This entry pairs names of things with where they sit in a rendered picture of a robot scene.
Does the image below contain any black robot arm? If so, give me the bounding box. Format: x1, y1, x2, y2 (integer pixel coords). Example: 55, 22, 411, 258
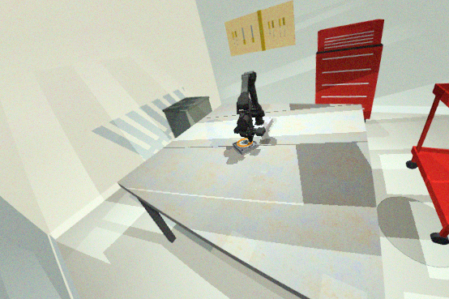
237, 71, 265, 138

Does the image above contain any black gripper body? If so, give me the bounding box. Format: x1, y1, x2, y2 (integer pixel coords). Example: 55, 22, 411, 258
233, 119, 266, 136

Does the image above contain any orange round plate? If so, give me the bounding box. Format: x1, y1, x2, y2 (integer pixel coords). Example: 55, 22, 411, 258
237, 139, 253, 147

